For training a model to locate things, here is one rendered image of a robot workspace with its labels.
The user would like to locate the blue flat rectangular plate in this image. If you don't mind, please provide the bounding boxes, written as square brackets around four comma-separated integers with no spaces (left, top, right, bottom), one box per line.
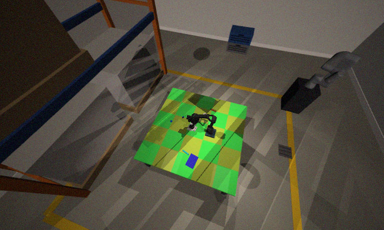
[185,153,198,169]

